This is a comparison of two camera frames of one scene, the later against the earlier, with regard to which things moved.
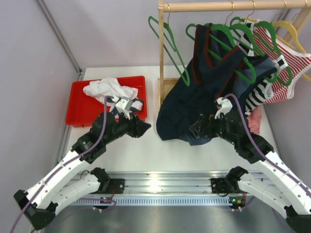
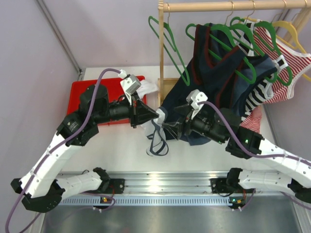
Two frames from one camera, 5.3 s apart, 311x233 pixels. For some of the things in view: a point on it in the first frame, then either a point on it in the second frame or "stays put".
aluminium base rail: x=159 y=189 stays put
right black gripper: x=198 y=128 to x=175 y=127
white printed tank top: x=100 y=89 to x=158 y=145
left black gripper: x=132 y=124 to x=133 y=112
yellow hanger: x=296 y=45 stays put
